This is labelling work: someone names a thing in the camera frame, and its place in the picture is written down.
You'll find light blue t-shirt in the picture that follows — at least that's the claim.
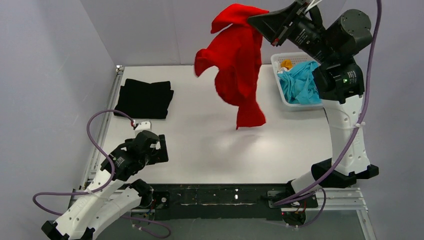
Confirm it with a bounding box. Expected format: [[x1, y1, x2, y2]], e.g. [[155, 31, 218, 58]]
[[277, 61, 322, 105]]

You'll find white plastic laundry basket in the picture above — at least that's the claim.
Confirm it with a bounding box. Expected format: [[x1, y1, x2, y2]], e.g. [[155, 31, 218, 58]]
[[270, 52, 323, 112]]

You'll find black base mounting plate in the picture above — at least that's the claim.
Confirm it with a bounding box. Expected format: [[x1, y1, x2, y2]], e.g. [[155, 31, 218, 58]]
[[131, 183, 318, 221]]

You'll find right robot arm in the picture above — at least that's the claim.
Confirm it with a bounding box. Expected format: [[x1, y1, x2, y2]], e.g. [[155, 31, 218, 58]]
[[247, 0, 380, 206]]

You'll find white t-shirt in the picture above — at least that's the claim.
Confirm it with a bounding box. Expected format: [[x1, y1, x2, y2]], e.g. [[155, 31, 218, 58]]
[[277, 67, 290, 74]]

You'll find orange t-shirt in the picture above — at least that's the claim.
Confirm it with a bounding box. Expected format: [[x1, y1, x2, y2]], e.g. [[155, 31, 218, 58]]
[[280, 59, 293, 70]]

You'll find folded black t-shirt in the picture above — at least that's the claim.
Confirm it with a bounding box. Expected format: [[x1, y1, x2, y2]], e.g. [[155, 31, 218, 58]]
[[114, 78, 174, 120]]

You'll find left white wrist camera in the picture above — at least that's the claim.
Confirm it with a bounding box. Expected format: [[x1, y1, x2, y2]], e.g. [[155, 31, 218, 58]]
[[133, 120, 152, 135]]

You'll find aluminium frame rail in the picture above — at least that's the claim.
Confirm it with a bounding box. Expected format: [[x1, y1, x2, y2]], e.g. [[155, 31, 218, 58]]
[[61, 65, 377, 240]]

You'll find red t-shirt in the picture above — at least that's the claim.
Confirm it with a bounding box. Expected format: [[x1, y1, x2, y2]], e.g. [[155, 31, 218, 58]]
[[194, 3, 268, 128]]

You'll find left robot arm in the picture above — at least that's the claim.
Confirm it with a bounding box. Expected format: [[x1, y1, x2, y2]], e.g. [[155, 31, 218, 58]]
[[41, 130, 169, 240]]

